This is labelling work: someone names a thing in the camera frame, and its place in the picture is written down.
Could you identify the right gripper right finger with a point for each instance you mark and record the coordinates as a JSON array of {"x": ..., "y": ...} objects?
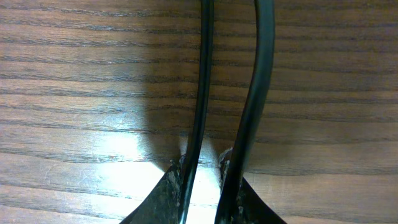
[{"x": 251, "y": 209}]

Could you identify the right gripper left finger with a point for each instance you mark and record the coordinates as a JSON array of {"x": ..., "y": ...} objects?
[{"x": 164, "y": 204}]

